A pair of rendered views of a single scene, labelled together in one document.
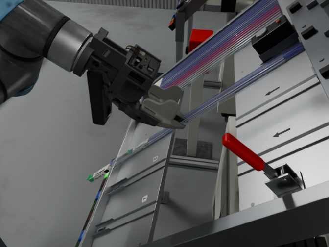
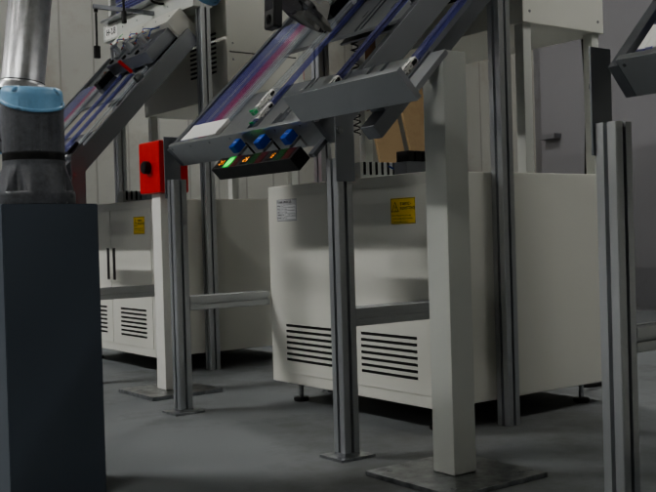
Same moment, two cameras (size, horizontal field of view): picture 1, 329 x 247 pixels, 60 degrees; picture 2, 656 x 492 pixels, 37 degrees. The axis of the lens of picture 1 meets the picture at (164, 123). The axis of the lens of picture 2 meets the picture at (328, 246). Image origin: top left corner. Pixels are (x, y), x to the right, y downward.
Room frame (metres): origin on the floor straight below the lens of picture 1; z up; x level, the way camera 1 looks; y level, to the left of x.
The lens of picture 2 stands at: (-1.23, 1.69, 0.48)
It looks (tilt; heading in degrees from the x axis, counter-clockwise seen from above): 1 degrees down; 314
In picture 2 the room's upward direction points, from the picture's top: 2 degrees counter-clockwise
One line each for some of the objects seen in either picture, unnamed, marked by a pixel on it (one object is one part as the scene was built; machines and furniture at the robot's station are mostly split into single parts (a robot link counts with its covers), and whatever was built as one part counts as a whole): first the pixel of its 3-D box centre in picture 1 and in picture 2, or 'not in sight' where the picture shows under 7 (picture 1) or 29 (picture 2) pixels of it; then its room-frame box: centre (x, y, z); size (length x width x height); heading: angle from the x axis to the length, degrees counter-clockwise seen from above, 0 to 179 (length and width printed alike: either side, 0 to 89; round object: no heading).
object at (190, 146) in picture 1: (195, 104); (166, 266); (1.26, -0.17, 0.39); 0.24 x 0.24 x 0.78; 80
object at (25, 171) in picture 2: not in sight; (34, 180); (0.47, 0.72, 0.60); 0.15 x 0.15 x 0.10
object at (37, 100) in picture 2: not in sight; (31, 119); (0.48, 0.72, 0.72); 0.13 x 0.12 x 0.14; 162
